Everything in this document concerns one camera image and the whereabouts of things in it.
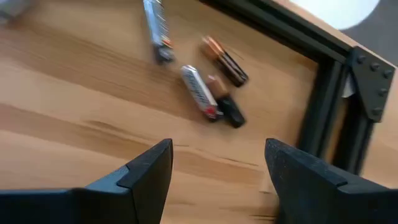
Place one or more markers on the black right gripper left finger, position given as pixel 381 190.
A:
pixel 124 199

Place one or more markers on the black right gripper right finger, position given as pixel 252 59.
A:
pixel 311 199

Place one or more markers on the silver Energizer battery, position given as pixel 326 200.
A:
pixel 200 93

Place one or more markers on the white paper tag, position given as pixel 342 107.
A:
pixel 349 88

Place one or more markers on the black copper Duracell battery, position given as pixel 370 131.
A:
pixel 228 105
pixel 225 62

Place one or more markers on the silver and black battery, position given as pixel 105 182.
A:
pixel 158 31

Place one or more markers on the white round stool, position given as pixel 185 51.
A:
pixel 335 11

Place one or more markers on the black frame corner bracket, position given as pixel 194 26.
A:
pixel 371 81

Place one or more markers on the black aluminium table frame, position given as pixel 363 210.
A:
pixel 280 31

